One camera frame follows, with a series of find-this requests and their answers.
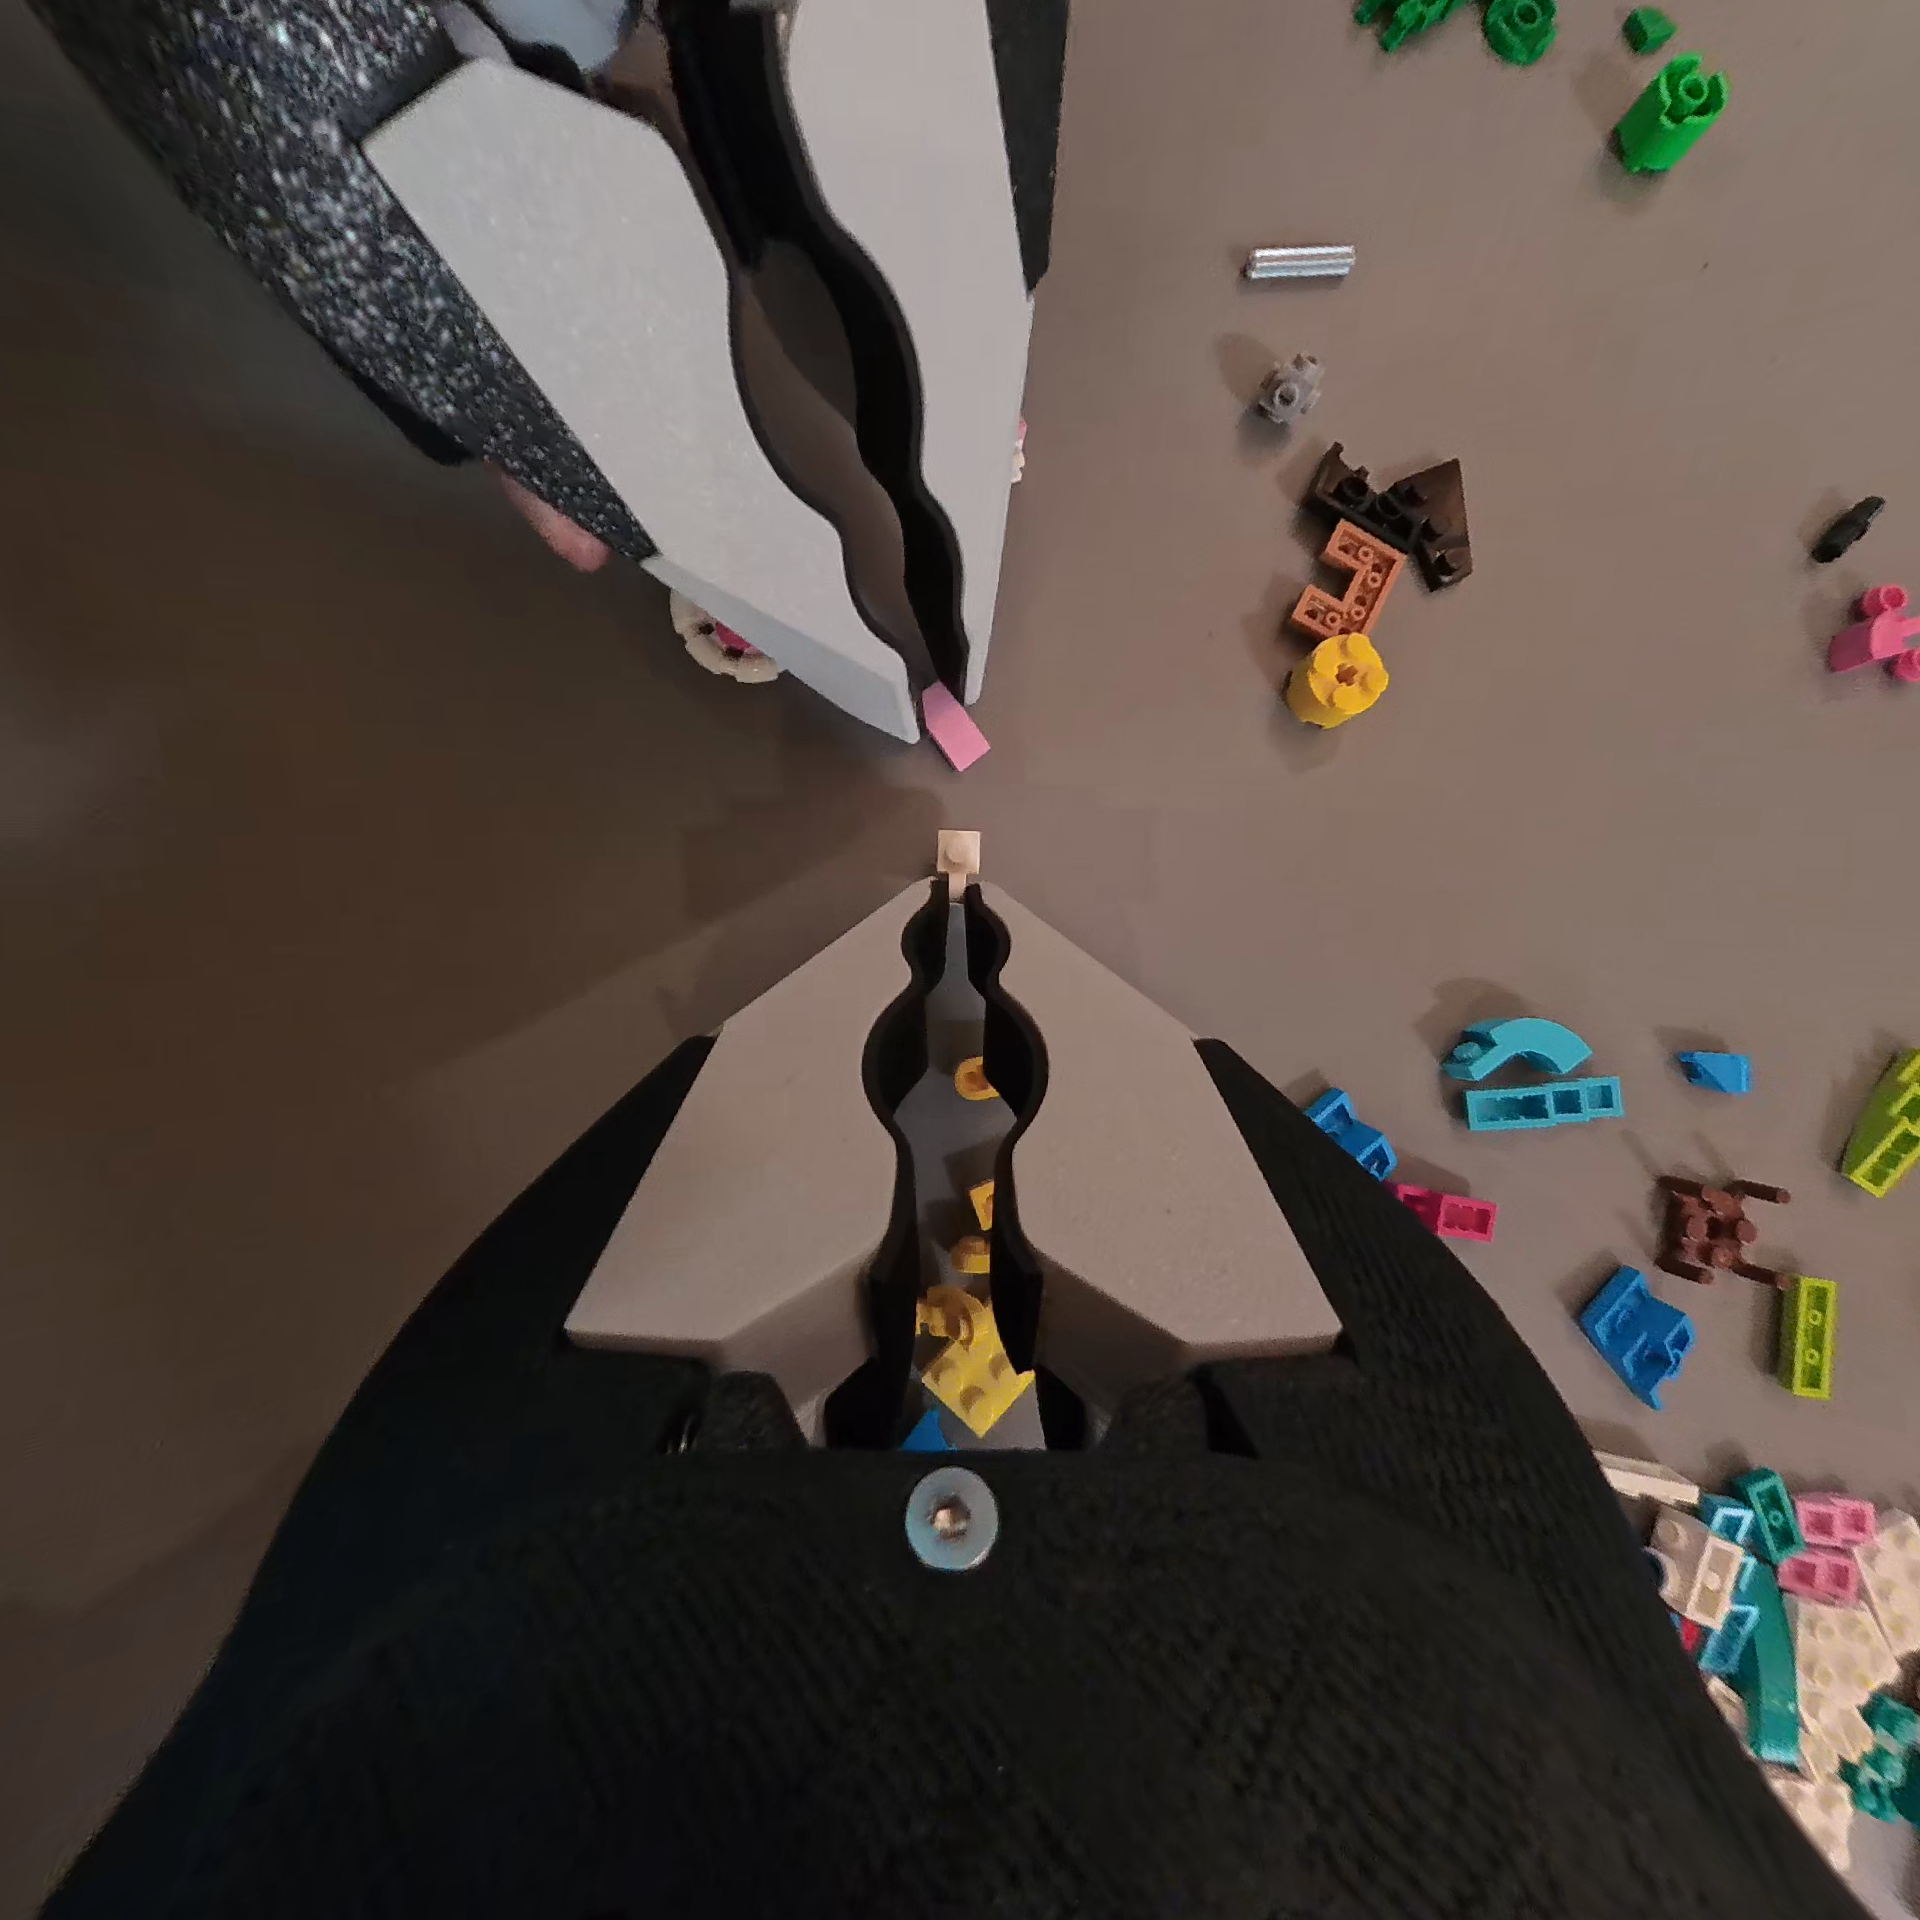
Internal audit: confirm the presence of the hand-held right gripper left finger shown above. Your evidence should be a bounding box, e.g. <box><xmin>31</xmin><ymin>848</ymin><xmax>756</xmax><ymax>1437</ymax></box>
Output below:
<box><xmin>562</xmin><ymin>880</ymin><xmax>957</xmax><ymax>1445</ymax></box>

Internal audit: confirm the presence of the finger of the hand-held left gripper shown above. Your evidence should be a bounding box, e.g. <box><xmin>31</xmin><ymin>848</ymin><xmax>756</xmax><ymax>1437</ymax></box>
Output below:
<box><xmin>361</xmin><ymin>58</ymin><xmax>938</xmax><ymax>748</ymax></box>
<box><xmin>661</xmin><ymin>0</ymin><xmax>1041</xmax><ymax>708</ymax></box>

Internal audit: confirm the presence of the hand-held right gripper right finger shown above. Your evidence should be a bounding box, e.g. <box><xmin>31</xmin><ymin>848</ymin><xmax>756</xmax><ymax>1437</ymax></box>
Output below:
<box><xmin>964</xmin><ymin>882</ymin><xmax>1343</xmax><ymax>1450</ymax></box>

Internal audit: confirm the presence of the pink sloped toy brick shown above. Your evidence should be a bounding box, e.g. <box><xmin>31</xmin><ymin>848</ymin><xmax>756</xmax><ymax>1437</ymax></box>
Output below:
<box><xmin>914</xmin><ymin>681</ymin><xmax>994</xmax><ymax>776</ymax></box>

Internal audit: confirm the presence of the pile of colourful toy bricks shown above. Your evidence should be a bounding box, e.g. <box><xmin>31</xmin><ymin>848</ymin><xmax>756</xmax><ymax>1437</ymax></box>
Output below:
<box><xmin>1590</xmin><ymin>1446</ymin><xmax>1920</xmax><ymax>1885</ymax></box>

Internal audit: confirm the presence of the grey desk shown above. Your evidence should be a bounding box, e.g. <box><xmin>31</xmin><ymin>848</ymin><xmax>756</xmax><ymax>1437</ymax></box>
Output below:
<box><xmin>0</xmin><ymin>0</ymin><xmax>1920</xmax><ymax>1920</ymax></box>

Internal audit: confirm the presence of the person's left hand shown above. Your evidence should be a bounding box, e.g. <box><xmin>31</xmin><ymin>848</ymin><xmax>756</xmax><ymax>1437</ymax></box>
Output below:
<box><xmin>500</xmin><ymin>472</ymin><xmax>619</xmax><ymax>579</ymax></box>

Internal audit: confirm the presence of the group of yellow toy bricks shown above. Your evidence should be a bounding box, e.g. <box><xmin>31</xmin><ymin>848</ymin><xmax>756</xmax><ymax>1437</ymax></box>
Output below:
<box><xmin>912</xmin><ymin>1051</ymin><xmax>1041</xmax><ymax>1445</ymax></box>

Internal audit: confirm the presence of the white round pie toy brick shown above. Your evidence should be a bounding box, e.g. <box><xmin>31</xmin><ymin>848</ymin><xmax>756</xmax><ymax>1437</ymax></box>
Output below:
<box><xmin>668</xmin><ymin>584</ymin><xmax>786</xmax><ymax>688</ymax></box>

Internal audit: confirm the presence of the cyan arch toy brick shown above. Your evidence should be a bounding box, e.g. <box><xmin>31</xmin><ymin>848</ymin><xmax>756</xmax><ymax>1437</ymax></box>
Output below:
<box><xmin>1442</xmin><ymin>1014</ymin><xmax>1596</xmax><ymax>1086</ymax></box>

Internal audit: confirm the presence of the cyan toy plate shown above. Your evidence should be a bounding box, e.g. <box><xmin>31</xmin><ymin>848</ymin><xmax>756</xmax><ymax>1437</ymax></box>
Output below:
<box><xmin>1461</xmin><ymin>1075</ymin><xmax>1626</xmax><ymax>1137</ymax></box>

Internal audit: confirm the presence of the dark brown clip toy brick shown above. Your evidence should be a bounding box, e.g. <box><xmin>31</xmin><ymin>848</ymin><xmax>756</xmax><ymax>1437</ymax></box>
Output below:
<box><xmin>1653</xmin><ymin>1173</ymin><xmax>1794</xmax><ymax>1294</ymax></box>

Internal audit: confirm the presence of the dark brown toy plate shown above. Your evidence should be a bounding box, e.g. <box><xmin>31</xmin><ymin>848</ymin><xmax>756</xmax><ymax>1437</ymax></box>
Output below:
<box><xmin>1303</xmin><ymin>437</ymin><xmax>1419</xmax><ymax>532</ymax></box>

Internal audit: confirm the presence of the yellow round toy brick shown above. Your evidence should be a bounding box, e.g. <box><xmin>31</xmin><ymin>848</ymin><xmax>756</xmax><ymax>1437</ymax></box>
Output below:
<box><xmin>1283</xmin><ymin>628</ymin><xmax>1394</xmax><ymax>733</ymax></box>

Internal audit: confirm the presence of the orange angled toy brick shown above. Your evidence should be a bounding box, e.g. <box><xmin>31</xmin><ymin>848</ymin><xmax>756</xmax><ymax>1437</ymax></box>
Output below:
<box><xmin>1287</xmin><ymin>516</ymin><xmax>1412</xmax><ymax>650</ymax></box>

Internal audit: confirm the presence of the dark brown wedge toy brick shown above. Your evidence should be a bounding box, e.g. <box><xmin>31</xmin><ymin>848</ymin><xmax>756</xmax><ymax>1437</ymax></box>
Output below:
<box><xmin>1385</xmin><ymin>456</ymin><xmax>1474</xmax><ymax>597</ymax></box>

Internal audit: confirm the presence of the lime toy plate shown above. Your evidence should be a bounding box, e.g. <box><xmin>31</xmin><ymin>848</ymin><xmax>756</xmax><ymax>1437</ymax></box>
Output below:
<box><xmin>1775</xmin><ymin>1274</ymin><xmax>1840</xmax><ymax>1404</ymax></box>

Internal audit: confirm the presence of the lime green toy brick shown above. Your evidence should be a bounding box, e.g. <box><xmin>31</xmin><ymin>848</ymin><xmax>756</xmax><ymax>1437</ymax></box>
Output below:
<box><xmin>1838</xmin><ymin>1045</ymin><xmax>1920</xmax><ymax>1200</ymax></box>

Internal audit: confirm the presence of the group of green toy bricks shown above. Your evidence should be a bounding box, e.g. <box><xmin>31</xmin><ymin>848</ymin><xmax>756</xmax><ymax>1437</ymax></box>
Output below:
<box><xmin>1349</xmin><ymin>0</ymin><xmax>1730</xmax><ymax>177</ymax></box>

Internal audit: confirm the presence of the small pink toy brick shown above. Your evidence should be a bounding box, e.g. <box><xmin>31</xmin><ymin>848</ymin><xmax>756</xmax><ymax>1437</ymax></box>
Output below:
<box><xmin>1823</xmin><ymin>579</ymin><xmax>1920</xmax><ymax>688</ymax></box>

